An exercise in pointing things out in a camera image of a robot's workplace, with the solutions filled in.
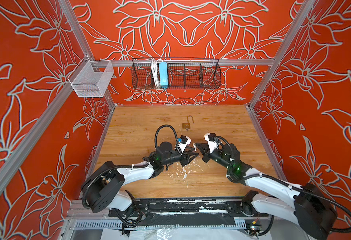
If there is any aluminium frame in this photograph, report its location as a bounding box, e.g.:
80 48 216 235
0 1 303 240

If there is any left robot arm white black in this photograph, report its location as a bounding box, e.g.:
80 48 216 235
81 125 199 213

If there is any blue white box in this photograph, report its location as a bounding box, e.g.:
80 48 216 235
158 62 168 89

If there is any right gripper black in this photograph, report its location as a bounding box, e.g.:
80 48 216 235
195 143 234 172

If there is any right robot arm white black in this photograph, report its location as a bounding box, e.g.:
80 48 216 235
194 133 351 240

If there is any large brass padlock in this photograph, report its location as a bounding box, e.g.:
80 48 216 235
182 116 194 131

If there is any clear plastic bin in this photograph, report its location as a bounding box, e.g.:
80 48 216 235
68 56 114 98

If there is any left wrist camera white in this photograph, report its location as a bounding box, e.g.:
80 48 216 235
175 135 191 155

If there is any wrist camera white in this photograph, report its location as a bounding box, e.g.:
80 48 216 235
204 133 220 153
175 135 191 155

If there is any black wire basket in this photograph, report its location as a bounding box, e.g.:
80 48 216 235
131 58 222 90

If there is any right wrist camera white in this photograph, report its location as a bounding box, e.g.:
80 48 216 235
204 133 220 153

